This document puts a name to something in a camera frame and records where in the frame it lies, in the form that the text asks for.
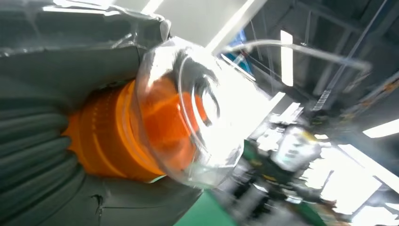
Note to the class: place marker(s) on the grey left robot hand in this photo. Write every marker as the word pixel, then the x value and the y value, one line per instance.
pixel 62 71

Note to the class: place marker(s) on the orange bottle with clear cap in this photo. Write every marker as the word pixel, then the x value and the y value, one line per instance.
pixel 149 131

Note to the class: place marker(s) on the green table mat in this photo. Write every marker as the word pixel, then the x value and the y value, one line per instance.
pixel 202 213

